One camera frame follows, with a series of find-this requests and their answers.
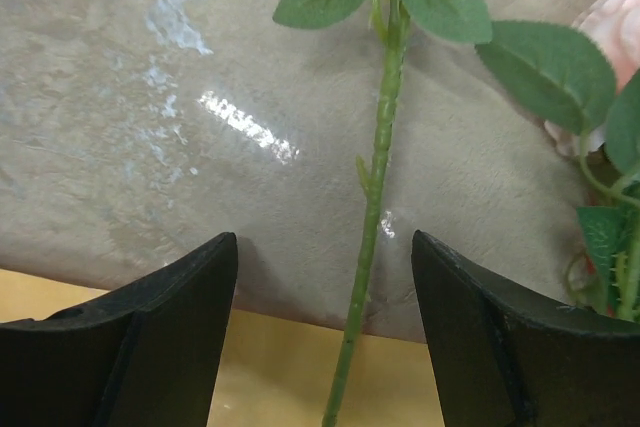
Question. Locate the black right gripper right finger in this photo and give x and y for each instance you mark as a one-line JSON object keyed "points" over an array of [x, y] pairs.
{"points": [[504, 355]]}

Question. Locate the orange paper flower wrap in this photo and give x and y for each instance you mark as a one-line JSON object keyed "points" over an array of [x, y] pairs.
{"points": [[275, 372]]}

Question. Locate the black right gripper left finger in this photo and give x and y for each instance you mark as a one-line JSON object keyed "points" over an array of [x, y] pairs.
{"points": [[145, 354]]}

